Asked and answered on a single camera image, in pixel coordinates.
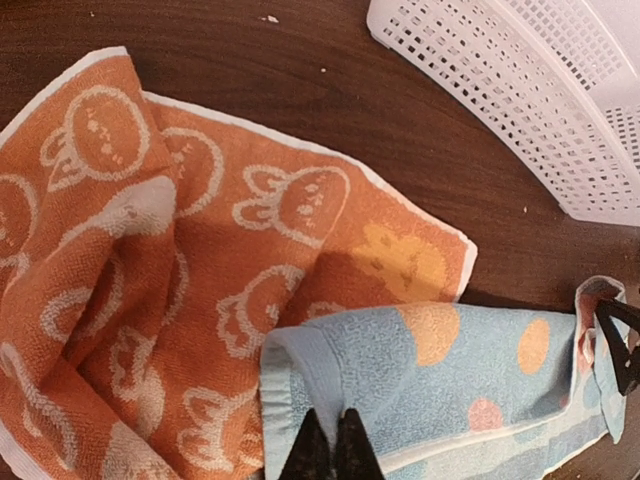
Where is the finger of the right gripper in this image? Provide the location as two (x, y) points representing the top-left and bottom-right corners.
(595, 299), (639, 395)

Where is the blue patterned towel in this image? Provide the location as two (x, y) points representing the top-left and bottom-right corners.
(260, 276), (626, 479)

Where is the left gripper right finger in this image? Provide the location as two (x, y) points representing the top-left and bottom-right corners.
(337, 408), (385, 480)

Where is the orange bunny towel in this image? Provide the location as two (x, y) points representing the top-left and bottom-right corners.
(1, 47), (477, 479)

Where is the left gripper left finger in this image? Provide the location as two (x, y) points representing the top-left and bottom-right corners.
(279, 409), (331, 480)

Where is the white plastic basket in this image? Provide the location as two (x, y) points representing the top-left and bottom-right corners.
(366, 0), (639, 226)

